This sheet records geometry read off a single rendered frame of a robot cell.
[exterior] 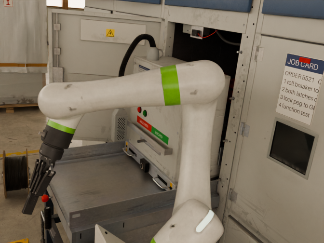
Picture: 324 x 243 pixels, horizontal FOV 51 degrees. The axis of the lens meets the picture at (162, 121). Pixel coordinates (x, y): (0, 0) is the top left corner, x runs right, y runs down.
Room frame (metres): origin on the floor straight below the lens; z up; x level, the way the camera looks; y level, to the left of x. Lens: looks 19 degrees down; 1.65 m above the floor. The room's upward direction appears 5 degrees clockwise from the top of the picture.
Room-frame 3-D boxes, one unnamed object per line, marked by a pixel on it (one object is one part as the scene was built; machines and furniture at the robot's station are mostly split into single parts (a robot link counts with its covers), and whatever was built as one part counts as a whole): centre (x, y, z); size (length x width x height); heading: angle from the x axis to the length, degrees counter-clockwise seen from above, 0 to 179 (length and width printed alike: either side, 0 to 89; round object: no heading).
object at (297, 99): (1.09, -0.43, 1.43); 0.15 x 0.01 x 0.21; 31
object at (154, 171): (1.52, 0.04, 0.90); 0.54 x 0.05 x 0.06; 31
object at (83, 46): (1.91, 0.34, 1.21); 0.63 x 0.07 x 0.74; 95
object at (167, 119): (1.51, 0.05, 1.15); 0.48 x 0.01 x 0.48; 31
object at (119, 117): (1.66, 0.22, 1.04); 0.08 x 0.05 x 0.17; 121
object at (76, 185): (1.45, 0.16, 0.82); 0.68 x 0.62 x 0.06; 121
